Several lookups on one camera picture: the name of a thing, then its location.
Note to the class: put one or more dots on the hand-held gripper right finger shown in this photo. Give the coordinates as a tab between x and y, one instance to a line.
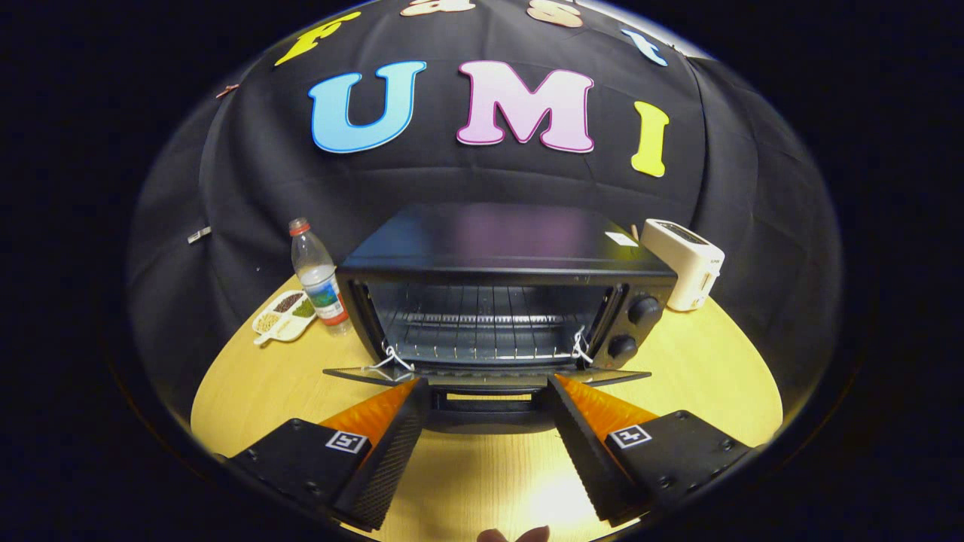
587	459

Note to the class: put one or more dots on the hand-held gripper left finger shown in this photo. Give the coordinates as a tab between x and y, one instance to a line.
388	459

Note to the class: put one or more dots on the black toaster oven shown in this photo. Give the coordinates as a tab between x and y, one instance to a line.
497	241

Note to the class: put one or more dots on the white toaster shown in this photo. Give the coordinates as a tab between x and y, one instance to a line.
681	260

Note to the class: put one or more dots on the white divided snack dish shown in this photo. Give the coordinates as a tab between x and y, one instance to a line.
285	320

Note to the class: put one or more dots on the clear plastic water bottle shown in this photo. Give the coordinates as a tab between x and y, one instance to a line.
320	282

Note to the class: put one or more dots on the silver cloth clip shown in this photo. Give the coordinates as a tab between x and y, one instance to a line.
199	235

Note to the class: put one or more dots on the red cloth clip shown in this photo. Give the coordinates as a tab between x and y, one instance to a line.
226	90

